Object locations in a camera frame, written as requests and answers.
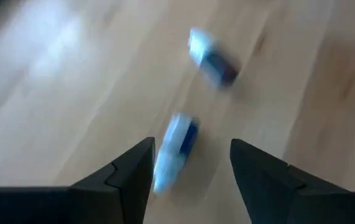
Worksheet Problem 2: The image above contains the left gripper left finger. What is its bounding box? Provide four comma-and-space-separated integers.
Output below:
0, 136, 156, 224

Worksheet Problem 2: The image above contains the small maroon dropper bottle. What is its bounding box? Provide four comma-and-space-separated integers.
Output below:
188, 27, 240, 90

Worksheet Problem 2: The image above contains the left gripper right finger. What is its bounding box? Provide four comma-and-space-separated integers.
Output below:
230, 139, 355, 224

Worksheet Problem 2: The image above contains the small dark blue dropper bottle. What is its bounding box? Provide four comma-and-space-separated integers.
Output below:
152, 112, 200, 195

